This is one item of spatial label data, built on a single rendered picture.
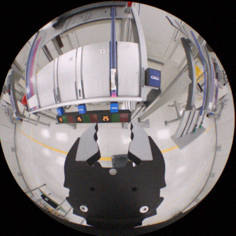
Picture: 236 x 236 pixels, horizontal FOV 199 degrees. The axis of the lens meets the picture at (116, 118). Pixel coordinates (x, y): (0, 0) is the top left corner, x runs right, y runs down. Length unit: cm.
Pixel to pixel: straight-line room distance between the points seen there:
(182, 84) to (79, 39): 221
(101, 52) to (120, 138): 86
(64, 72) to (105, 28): 188
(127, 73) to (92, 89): 11
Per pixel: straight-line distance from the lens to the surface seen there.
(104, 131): 91
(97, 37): 212
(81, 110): 24
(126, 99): 19
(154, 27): 228
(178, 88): 42
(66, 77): 27
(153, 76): 19
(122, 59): 23
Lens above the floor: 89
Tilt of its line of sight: 75 degrees down
